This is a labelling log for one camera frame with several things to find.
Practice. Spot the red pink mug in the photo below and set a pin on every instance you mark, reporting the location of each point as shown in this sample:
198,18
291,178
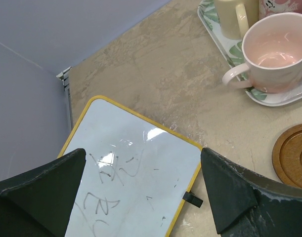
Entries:
270,7

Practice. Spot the small whiteboard wooden frame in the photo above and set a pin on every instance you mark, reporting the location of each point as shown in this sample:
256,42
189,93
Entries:
136,173

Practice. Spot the brown ringed wooden saucer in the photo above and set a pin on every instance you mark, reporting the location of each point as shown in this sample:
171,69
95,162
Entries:
287,156

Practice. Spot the black whiteboard marker clip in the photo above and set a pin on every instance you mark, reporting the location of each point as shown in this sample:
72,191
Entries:
192,199

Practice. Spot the yellow mug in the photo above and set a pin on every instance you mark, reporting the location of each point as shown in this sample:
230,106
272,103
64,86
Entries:
236,16

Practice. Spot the floral serving tray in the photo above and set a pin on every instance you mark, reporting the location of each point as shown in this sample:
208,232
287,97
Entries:
232,52

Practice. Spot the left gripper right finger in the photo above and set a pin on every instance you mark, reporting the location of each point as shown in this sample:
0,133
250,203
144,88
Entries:
247,204

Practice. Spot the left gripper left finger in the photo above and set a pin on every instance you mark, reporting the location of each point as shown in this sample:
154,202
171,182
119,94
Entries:
38,203

